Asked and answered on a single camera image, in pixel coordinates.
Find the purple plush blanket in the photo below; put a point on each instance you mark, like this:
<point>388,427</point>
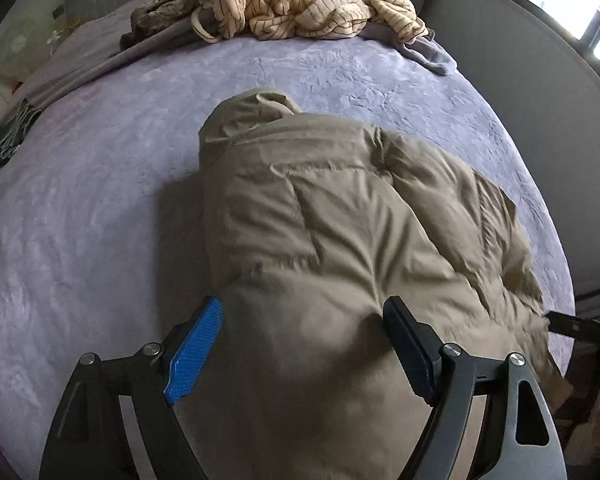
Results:
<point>90,220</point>

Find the brown fuzzy cloth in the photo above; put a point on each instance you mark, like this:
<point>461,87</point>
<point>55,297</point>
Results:
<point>165,10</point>

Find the window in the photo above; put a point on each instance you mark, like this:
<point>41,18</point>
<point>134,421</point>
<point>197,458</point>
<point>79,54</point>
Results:
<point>560,0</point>

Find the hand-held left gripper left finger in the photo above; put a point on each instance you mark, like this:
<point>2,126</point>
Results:
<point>195,350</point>

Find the grey upholstered panel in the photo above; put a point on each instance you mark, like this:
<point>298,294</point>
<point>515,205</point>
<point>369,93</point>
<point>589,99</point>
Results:
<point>520,110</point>

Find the grey cloth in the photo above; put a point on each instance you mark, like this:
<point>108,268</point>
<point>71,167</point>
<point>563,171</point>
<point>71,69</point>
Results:
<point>80,70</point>

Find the striped beige garment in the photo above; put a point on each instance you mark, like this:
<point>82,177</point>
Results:
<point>300,5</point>

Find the white round fan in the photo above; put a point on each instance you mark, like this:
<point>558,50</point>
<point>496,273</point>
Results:
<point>17,55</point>

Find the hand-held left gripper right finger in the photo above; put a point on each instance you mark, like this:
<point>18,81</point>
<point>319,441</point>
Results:
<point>412,355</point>

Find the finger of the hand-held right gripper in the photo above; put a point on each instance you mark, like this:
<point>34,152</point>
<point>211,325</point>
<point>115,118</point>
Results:
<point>580,327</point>

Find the dark green garment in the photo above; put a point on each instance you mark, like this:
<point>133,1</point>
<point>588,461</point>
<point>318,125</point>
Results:
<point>2,145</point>

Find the beige puffer jacket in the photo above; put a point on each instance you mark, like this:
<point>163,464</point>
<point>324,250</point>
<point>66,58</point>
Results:
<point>340,240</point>

